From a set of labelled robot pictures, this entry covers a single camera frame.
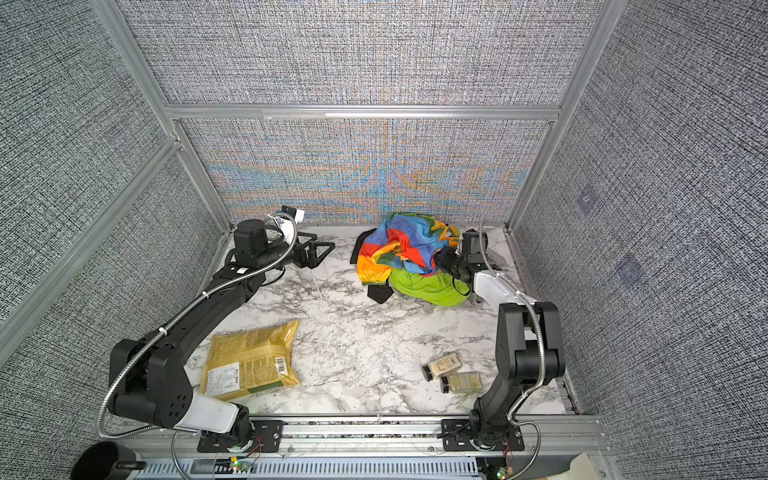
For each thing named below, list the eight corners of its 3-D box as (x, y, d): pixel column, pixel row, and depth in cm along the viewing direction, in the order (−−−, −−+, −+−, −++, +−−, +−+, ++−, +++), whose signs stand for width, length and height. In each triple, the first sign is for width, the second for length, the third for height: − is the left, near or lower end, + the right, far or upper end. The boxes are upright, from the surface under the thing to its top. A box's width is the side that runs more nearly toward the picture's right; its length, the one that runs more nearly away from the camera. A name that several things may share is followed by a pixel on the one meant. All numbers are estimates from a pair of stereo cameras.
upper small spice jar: (426, 383, 84) (428, 378, 80) (420, 371, 86) (422, 366, 82) (458, 369, 86) (461, 363, 83) (452, 358, 88) (455, 352, 85)
